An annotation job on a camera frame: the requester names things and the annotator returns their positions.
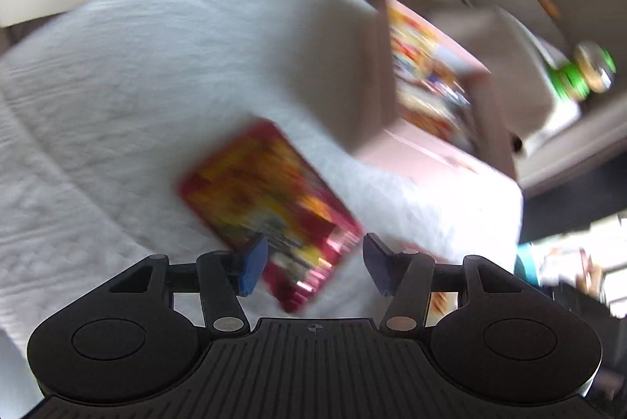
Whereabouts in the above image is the dark red snack packet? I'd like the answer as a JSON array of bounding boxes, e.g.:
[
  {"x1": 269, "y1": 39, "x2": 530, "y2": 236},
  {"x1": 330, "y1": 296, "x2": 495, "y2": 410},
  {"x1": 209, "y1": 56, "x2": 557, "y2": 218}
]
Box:
[{"x1": 178, "y1": 119, "x2": 363, "y2": 313}]

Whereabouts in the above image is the yellow panda snack bag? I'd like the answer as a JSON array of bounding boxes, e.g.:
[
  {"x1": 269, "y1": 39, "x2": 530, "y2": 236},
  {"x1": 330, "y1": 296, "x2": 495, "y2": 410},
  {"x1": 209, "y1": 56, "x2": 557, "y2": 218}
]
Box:
[{"x1": 387, "y1": 3, "x2": 439, "y2": 83}]

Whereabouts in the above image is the pink gift box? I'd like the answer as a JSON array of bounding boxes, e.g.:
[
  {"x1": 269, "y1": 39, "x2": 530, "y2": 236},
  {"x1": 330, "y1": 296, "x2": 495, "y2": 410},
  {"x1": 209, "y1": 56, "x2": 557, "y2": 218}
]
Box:
[{"x1": 350, "y1": 0, "x2": 516, "y2": 179}]

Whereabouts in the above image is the white quilted tablecloth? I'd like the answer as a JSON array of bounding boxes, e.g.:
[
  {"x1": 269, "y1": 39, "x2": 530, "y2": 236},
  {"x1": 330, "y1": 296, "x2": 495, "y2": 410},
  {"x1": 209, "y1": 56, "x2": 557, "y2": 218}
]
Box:
[{"x1": 1, "y1": 0, "x2": 522, "y2": 347}]

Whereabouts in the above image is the green candy dispenser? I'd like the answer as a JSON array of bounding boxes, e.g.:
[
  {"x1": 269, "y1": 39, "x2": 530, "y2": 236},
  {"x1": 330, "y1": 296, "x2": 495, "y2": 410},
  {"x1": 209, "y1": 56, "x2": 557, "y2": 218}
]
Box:
[{"x1": 547, "y1": 41, "x2": 616, "y2": 103}]

